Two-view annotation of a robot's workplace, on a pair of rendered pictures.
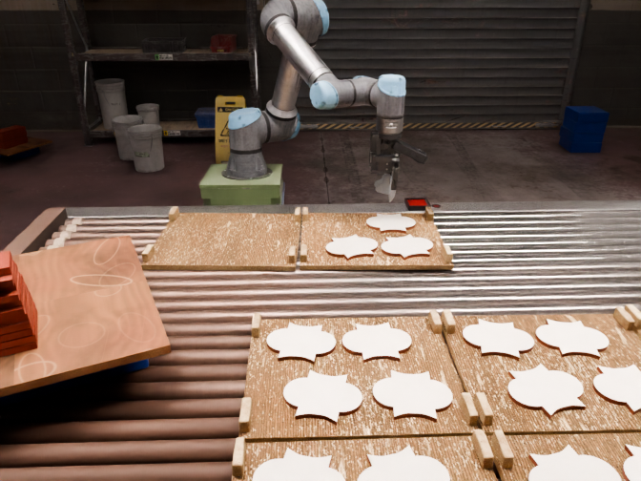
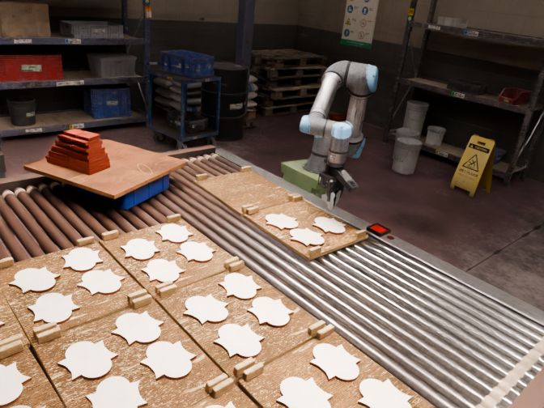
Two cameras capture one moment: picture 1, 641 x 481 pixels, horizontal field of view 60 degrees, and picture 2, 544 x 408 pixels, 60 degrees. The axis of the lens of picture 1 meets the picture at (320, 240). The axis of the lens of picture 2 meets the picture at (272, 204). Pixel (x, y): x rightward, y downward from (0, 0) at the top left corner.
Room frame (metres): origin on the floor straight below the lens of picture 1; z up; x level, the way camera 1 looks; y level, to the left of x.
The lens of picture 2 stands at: (0.15, -1.38, 1.85)
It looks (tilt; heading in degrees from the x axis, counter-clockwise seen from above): 25 degrees down; 48
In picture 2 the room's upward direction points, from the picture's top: 6 degrees clockwise
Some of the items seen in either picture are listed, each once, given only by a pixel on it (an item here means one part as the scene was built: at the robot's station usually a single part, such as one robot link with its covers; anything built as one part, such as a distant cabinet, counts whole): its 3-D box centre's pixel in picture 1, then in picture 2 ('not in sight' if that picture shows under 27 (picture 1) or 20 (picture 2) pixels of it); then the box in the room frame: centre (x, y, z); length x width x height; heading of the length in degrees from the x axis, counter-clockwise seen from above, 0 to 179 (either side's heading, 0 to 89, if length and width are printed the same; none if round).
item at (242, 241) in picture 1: (229, 239); (246, 190); (1.46, 0.27, 0.93); 0.41 x 0.35 x 0.02; 89
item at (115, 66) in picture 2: not in sight; (112, 65); (2.49, 4.42, 0.76); 0.50 x 0.36 x 0.24; 8
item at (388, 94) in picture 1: (390, 96); (340, 138); (1.54, -0.19, 1.32); 0.09 x 0.08 x 0.11; 35
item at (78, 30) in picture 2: not in sight; (91, 29); (2.27, 4.41, 1.16); 0.60 x 0.40 x 0.15; 4
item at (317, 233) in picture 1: (371, 239); (304, 226); (1.46, -0.15, 0.93); 0.41 x 0.35 x 0.02; 90
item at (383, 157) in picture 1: (385, 152); (332, 174); (1.54, -0.19, 1.17); 0.09 x 0.08 x 0.12; 90
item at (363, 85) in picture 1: (362, 92); (339, 131); (1.61, -0.12, 1.32); 0.11 x 0.11 x 0.08; 35
